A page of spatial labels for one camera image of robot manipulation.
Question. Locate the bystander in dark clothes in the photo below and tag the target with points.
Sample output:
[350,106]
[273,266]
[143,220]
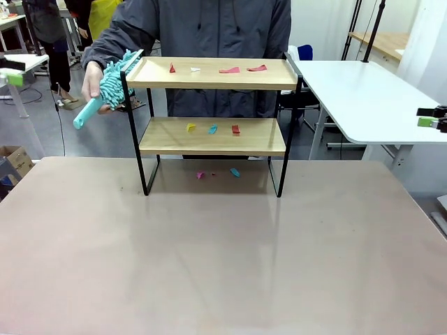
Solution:
[52,21]

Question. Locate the distant white workbench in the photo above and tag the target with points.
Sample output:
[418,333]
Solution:
[10,21]

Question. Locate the person in grey jacket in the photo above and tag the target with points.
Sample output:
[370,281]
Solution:
[216,28]

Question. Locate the black clamp pole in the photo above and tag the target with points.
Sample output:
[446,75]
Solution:
[33,35]

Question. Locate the black tripod legs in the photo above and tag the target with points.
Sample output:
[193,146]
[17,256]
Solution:
[352,24]

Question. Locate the grey sleeved right forearm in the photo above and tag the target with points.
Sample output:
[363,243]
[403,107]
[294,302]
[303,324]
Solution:
[111,45]

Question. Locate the bystander in yellow apron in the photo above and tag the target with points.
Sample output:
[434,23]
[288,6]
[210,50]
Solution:
[104,17]

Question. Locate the black stand pole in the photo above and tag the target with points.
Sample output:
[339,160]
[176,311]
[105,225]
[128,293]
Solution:
[375,28]

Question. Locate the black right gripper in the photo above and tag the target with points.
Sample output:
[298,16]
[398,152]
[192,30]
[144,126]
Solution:
[443,118]

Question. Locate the cardboard box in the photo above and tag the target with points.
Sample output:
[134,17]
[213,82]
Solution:
[19,158]

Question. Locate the two-tier wooden shelf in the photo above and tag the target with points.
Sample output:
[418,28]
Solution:
[209,136]

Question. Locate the blue paper scrap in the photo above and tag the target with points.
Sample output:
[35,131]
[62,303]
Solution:
[235,172]
[212,129]

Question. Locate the small white desk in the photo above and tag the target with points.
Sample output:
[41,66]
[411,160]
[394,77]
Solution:
[35,60]

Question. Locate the white paper scrap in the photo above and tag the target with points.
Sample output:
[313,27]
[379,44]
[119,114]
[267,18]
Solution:
[195,69]

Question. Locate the long red paper scrap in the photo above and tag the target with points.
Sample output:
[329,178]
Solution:
[257,68]
[229,70]

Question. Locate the teal chenille duster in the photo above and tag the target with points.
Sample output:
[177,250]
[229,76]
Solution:
[111,87]

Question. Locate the wooden top table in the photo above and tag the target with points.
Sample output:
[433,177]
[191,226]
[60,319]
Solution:
[384,42]

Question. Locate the magenta paper scrap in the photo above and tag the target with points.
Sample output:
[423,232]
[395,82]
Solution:
[200,174]

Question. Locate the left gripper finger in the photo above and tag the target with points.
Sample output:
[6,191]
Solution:
[8,64]
[14,79]

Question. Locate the person's right hand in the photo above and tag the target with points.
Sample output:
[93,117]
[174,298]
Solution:
[91,80]

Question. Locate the yellow paper scrap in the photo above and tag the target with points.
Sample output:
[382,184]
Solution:
[190,128]

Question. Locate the grey metal base plate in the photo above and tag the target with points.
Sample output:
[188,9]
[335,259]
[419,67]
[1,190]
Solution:
[440,223]

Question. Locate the floor mat with slippers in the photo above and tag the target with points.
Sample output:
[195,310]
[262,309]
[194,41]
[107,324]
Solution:
[71,103]

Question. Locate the large white rounded table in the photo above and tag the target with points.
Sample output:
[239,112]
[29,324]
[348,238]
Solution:
[366,97]

